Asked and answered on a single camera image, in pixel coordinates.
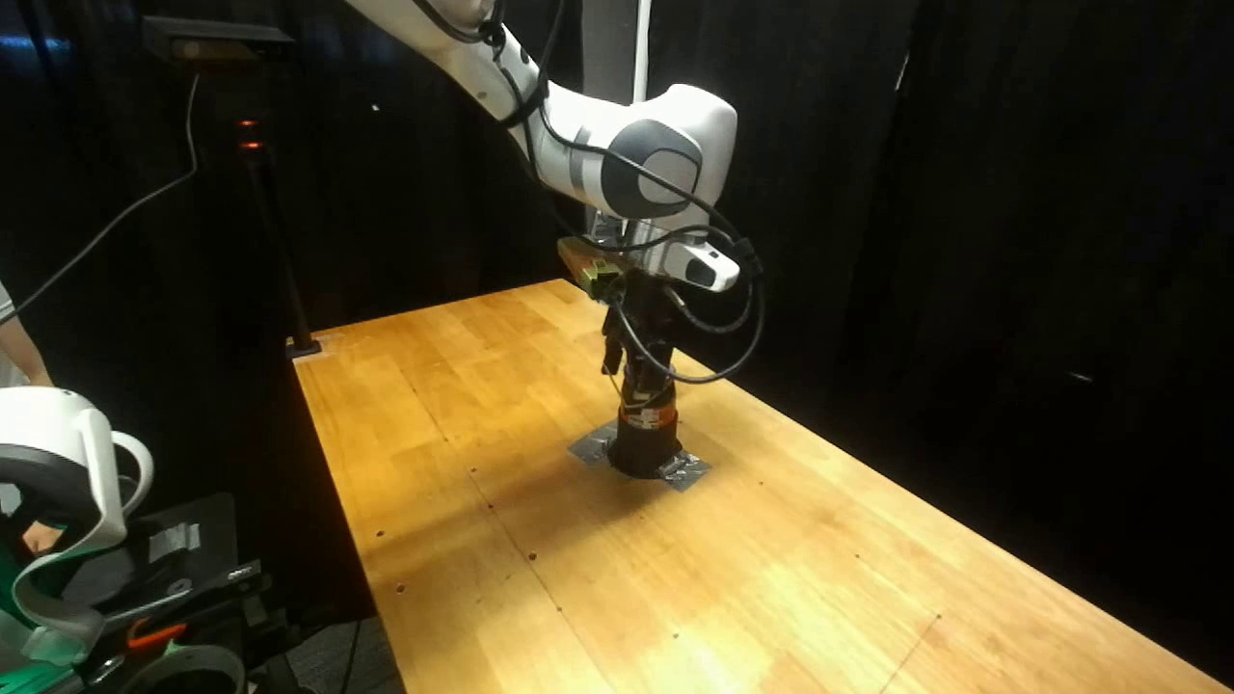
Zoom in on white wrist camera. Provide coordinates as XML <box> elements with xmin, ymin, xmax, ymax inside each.
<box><xmin>658</xmin><ymin>238</ymin><xmax>747</xmax><ymax>297</ymax></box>

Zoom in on black camera stand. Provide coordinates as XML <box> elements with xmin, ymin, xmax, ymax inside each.
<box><xmin>227</xmin><ymin>64</ymin><xmax>323</xmax><ymax>362</ymax></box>

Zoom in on person forearm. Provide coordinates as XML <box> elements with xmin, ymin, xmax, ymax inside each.
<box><xmin>0</xmin><ymin>283</ymin><xmax>56</xmax><ymax>391</ymax></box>

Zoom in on dark upside-down cup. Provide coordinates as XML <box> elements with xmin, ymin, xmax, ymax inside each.
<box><xmin>607</xmin><ymin>381</ymin><xmax>685</xmax><ymax>482</ymax></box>

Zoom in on orange clamp handle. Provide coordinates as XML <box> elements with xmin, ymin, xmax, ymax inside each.
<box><xmin>125</xmin><ymin>619</ymin><xmax>192</xmax><ymax>657</ymax></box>

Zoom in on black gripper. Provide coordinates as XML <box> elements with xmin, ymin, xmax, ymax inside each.
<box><xmin>597</xmin><ymin>276</ymin><xmax>685</xmax><ymax>417</ymax></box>

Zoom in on black mounting plate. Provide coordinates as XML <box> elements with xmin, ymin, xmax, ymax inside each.
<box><xmin>72</xmin><ymin>494</ymin><xmax>268</xmax><ymax>647</ymax></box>

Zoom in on white vertical pole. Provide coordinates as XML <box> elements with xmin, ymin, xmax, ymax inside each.
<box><xmin>621</xmin><ymin>0</ymin><xmax>656</xmax><ymax>107</ymax></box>

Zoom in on grey tape patch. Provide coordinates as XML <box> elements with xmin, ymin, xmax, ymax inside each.
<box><xmin>568</xmin><ymin>423</ymin><xmax>712</xmax><ymax>494</ymax></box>

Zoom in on black camera on stand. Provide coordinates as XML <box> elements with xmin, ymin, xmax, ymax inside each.
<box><xmin>138</xmin><ymin>11</ymin><xmax>300</xmax><ymax>70</ymax></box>

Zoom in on grey camera cable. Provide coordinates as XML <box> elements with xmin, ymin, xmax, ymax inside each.
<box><xmin>0</xmin><ymin>70</ymin><xmax>209</xmax><ymax>327</ymax></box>

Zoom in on white robot base link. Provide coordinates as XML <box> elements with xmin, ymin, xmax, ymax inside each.
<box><xmin>0</xmin><ymin>381</ymin><xmax>157</xmax><ymax>647</ymax></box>

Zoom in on black curtain backdrop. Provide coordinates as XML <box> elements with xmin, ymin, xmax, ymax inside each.
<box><xmin>0</xmin><ymin>0</ymin><xmax>1234</xmax><ymax>671</ymax></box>

